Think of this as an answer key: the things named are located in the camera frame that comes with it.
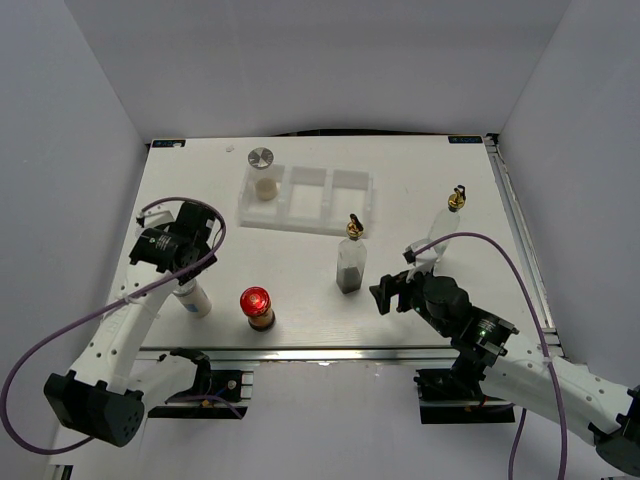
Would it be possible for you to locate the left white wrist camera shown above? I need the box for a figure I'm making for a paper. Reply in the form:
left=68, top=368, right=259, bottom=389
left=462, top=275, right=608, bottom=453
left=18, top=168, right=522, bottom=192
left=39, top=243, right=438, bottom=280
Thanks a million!
left=135, top=209, right=174, bottom=237

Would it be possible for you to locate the glass bottle with dark sauce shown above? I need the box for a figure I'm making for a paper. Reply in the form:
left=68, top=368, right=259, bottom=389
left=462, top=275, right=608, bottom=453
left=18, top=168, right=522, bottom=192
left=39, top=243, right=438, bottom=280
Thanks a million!
left=336, top=213, right=367, bottom=295

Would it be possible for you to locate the beige powder silver-lid jar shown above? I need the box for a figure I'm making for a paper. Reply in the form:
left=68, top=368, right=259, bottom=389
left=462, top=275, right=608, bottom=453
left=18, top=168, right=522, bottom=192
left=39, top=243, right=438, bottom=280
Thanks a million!
left=248, top=147, right=278, bottom=201

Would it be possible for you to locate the blue corner sticker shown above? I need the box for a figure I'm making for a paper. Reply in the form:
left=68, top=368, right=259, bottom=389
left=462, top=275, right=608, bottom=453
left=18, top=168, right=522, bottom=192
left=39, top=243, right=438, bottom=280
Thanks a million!
left=447, top=135, right=484, bottom=145
left=151, top=139, right=186, bottom=149

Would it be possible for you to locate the red-cap brown sauce bottle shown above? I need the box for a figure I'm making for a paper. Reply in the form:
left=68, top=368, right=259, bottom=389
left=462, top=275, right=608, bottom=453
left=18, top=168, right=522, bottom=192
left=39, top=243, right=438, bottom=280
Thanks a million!
left=239, top=286, right=276, bottom=332

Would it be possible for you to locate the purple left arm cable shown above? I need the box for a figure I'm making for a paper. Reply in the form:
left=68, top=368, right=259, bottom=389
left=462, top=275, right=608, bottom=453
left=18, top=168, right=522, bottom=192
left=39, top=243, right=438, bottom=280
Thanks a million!
left=1, top=196, right=228, bottom=456

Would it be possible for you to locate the left blue corner sticker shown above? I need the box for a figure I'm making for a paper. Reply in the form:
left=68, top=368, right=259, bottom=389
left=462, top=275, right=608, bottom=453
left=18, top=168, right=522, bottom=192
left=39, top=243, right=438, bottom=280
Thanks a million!
left=151, top=139, right=186, bottom=149

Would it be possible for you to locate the clear glass oil bottle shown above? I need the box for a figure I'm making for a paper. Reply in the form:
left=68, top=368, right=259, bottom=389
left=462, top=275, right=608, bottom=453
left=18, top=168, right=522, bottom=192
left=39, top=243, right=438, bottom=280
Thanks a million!
left=428, top=185, right=466, bottom=242

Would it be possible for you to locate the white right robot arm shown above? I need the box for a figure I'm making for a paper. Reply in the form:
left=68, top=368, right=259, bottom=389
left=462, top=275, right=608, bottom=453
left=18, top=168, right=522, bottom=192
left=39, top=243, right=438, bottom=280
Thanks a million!
left=369, top=271, right=639, bottom=476

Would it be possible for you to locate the white blue-label silver-lid shaker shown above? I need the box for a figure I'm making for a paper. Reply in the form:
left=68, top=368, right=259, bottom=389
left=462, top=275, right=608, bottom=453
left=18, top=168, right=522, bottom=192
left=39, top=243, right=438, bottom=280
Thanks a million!
left=173, top=278, right=212, bottom=318

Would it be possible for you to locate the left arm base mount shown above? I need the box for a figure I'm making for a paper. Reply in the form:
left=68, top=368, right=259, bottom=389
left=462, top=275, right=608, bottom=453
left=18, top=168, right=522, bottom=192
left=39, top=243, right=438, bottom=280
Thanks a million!
left=147, top=348, right=254, bottom=420

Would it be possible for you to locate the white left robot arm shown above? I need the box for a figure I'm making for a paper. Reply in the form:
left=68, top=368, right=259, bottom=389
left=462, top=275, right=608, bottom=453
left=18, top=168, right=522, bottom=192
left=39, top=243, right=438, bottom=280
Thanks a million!
left=44, top=200, right=225, bottom=447

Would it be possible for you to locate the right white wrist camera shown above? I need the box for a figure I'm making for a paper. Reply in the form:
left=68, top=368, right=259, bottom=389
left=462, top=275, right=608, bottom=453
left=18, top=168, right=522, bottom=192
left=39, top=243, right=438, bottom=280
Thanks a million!
left=403, top=237, right=442, bottom=280

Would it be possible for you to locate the white three-compartment plastic tray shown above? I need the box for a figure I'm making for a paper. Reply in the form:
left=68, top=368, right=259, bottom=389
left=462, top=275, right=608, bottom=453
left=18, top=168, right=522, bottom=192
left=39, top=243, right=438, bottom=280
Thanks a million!
left=236, top=164, right=374, bottom=237

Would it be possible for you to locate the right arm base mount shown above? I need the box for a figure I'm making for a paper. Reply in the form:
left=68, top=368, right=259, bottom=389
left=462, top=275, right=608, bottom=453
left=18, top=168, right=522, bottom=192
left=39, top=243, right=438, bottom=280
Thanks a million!
left=414, top=369, right=515, bottom=425

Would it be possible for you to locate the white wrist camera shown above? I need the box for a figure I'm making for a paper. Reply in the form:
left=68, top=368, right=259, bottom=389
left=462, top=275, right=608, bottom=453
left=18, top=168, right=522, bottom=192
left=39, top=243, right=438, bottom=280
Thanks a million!
left=403, top=237, right=442, bottom=280
left=135, top=209, right=174, bottom=237

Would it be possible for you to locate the right blue corner sticker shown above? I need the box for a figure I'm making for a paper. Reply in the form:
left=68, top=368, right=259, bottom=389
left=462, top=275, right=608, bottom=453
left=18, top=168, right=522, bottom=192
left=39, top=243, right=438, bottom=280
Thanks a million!
left=447, top=135, right=484, bottom=145

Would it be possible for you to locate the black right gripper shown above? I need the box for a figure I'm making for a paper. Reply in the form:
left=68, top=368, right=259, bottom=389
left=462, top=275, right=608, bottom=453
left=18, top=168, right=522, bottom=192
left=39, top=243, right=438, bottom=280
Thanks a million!
left=369, top=263, right=452, bottom=338

